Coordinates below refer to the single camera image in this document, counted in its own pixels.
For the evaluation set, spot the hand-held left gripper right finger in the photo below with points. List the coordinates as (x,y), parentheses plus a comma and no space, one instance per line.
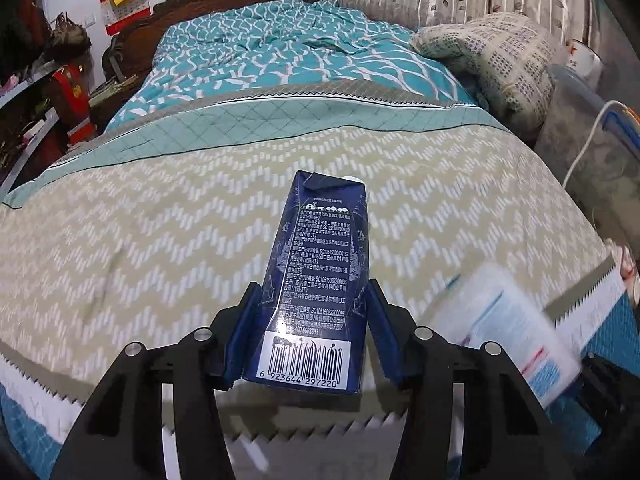
(385,340)

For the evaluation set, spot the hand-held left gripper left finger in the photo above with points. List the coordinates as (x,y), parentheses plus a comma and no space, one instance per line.
(240,340)

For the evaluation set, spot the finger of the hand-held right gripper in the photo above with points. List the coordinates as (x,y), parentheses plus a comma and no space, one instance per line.
(610,390)

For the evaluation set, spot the dark blue milk carton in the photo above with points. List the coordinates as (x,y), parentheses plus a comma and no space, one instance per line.
(310,270)

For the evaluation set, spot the white tissue pack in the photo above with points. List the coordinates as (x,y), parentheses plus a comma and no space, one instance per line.
(510,330)

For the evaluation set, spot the printed blue and beige bedsheet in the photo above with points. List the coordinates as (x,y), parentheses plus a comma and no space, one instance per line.
(150,220)

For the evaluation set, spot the clear plastic storage bin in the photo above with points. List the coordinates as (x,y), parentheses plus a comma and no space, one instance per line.
(600,170)

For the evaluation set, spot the stack of papers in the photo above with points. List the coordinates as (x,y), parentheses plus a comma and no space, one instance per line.
(112,91)

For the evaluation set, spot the red gift bag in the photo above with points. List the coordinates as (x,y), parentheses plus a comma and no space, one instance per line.
(75,100)

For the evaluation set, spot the teal patterned quilt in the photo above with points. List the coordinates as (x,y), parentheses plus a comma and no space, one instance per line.
(280,45)

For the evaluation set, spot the patterned pillow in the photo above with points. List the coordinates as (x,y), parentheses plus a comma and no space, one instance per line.
(500,60)

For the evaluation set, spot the carved wooden headboard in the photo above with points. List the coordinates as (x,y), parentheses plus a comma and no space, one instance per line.
(150,20)

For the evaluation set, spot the metal shelf rack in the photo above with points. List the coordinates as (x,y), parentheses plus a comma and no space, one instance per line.
(25,85)

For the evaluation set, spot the white enamel mug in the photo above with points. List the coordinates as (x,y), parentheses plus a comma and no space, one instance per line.
(582,57)

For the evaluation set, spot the brown handbag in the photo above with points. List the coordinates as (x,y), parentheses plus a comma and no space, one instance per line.
(70,35)

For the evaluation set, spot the hanging clothes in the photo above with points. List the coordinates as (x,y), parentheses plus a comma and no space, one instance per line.
(30,25)

